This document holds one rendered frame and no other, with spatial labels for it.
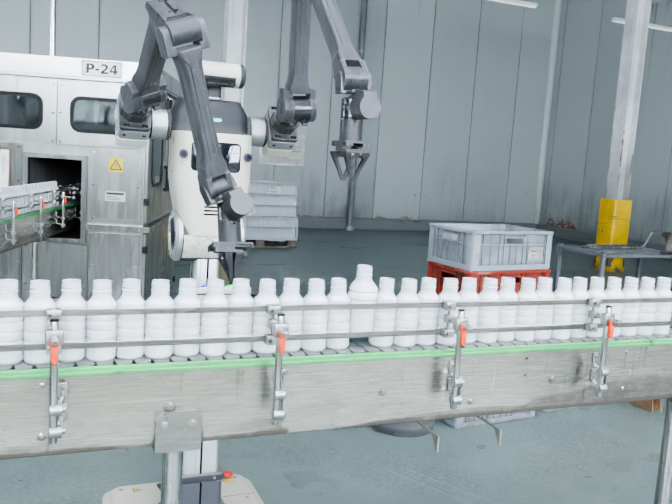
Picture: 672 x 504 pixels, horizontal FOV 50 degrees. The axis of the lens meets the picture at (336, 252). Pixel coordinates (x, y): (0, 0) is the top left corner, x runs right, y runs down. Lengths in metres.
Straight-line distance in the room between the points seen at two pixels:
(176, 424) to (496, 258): 2.74
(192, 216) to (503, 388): 0.99
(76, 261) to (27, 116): 1.03
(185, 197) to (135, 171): 3.06
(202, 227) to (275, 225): 9.11
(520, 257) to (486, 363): 2.34
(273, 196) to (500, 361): 9.45
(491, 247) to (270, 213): 7.48
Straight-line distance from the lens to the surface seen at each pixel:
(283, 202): 11.26
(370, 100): 1.75
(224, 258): 1.78
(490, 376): 1.89
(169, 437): 1.61
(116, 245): 5.26
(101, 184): 5.24
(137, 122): 2.16
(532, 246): 4.23
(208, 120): 1.76
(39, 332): 1.54
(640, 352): 2.20
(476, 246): 3.93
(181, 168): 2.14
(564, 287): 2.02
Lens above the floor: 1.45
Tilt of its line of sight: 7 degrees down
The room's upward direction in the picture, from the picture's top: 4 degrees clockwise
